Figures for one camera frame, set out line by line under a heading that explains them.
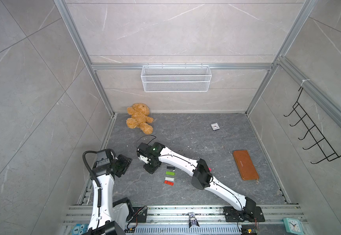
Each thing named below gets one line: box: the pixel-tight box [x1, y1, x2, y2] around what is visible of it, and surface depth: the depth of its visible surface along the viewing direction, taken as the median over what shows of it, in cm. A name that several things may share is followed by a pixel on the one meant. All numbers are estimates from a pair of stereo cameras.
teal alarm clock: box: [282, 217, 305, 235], surface depth 70 cm
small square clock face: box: [210, 122, 220, 132], surface depth 112 cm
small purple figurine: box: [188, 211, 200, 229], surface depth 71 cm
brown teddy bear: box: [125, 102, 154, 135], surface depth 108 cm
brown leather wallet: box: [233, 149, 260, 185], surface depth 90 cm
